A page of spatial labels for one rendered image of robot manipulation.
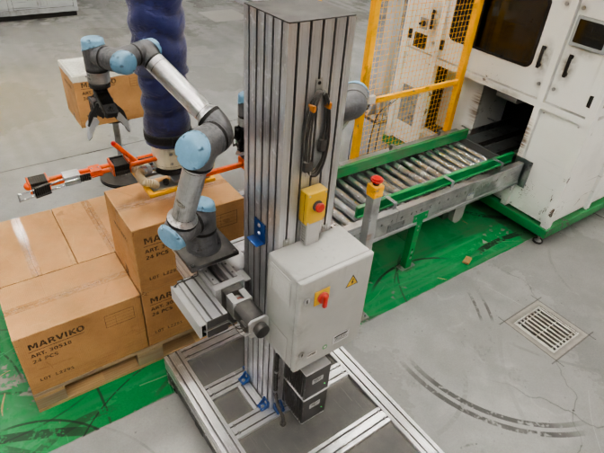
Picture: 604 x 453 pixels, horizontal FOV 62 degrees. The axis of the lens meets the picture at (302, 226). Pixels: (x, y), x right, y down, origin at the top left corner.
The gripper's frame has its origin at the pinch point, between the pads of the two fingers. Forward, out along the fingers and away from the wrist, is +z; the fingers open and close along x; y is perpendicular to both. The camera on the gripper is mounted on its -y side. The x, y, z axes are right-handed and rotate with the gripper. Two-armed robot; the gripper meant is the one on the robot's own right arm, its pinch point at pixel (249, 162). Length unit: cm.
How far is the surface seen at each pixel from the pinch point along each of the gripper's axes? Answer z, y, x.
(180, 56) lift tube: -50, 25, -15
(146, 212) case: 24, 48, -17
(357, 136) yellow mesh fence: 44, -130, -65
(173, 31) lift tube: -60, 28, -15
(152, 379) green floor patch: 119, 64, 5
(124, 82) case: 26, -2, -192
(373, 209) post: 33, -63, 27
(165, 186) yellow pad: 10.9, 37.6, -14.8
